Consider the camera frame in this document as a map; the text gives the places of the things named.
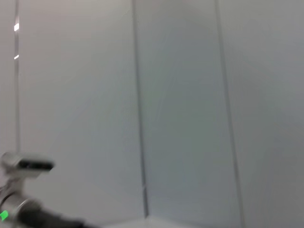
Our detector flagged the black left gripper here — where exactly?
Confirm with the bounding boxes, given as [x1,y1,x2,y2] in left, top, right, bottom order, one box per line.
[16,201,102,228]

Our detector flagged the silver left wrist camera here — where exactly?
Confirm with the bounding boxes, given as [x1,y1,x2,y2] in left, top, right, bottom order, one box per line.
[0,152,56,179]

